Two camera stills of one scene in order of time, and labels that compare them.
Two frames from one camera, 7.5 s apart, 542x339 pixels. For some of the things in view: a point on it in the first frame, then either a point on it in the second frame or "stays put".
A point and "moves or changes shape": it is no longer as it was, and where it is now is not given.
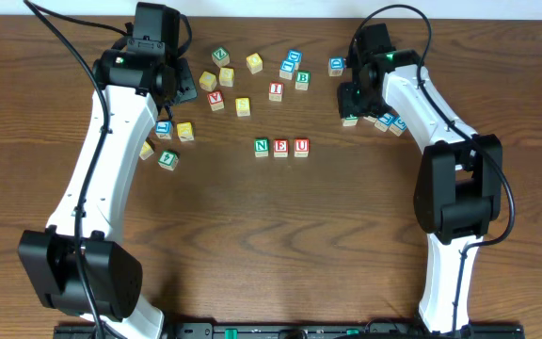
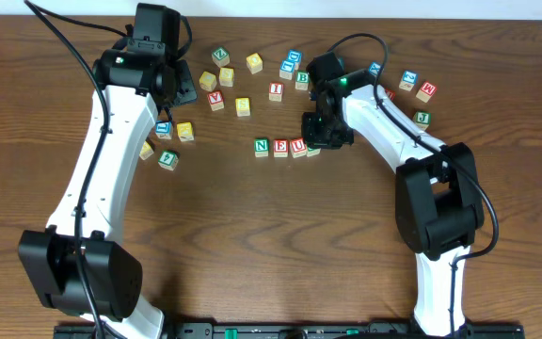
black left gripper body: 184,82 stays put
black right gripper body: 349,105 to 325,134
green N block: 261,147 stays put
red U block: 301,147 stays put
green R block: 350,121 moves or changes shape
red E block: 280,148 stays put
